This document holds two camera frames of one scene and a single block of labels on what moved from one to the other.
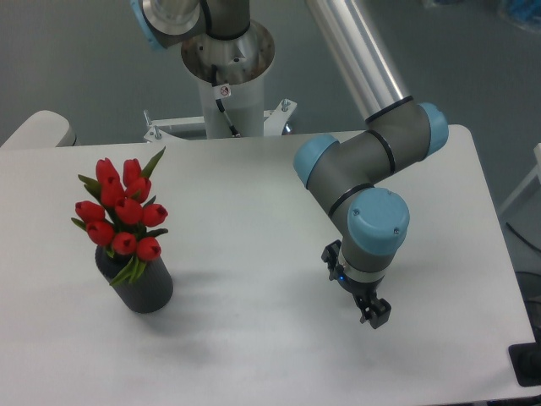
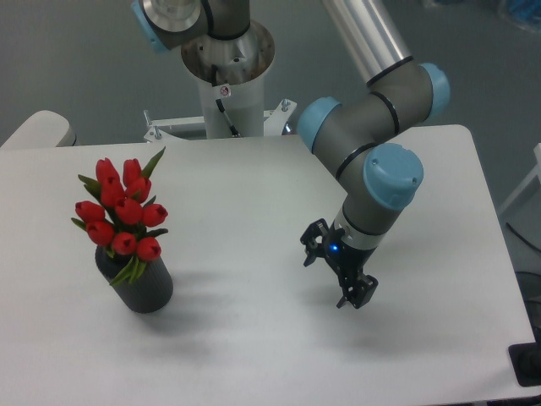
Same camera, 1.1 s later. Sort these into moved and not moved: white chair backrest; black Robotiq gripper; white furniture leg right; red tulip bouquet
Moved: black Robotiq gripper
Not moved: white furniture leg right; white chair backrest; red tulip bouquet
